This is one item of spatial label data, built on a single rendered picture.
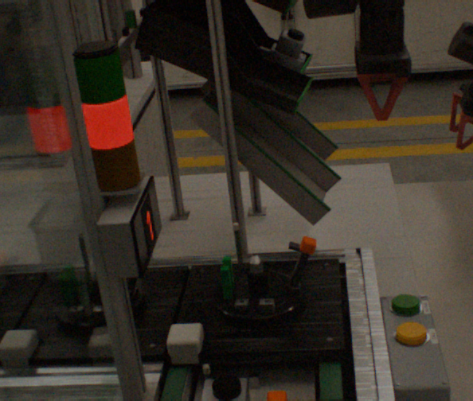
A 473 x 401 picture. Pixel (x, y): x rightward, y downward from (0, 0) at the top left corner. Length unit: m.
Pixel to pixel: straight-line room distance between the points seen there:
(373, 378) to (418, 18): 4.27
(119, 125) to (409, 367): 0.49
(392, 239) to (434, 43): 3.76
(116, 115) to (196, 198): 0.96
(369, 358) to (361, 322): 0.07
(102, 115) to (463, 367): 0.67
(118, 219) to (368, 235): 0.80
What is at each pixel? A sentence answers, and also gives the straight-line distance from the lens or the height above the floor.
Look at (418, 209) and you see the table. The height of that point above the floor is 0.86.
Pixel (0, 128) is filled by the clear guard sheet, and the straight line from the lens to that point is 0.66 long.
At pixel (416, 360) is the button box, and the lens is 1.06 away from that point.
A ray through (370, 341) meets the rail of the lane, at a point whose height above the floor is 0.95.
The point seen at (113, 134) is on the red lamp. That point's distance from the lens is 0.84.
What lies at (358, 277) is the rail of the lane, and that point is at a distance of 1.23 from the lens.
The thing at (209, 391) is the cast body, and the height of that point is 1.09.
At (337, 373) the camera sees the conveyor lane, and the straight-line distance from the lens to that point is 1.05.
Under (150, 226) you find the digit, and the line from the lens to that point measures 0.91.
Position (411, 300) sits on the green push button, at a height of 0.97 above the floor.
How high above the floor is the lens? 1.60
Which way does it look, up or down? 25 degrees down
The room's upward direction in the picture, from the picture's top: 7 degrees counter-clockwise
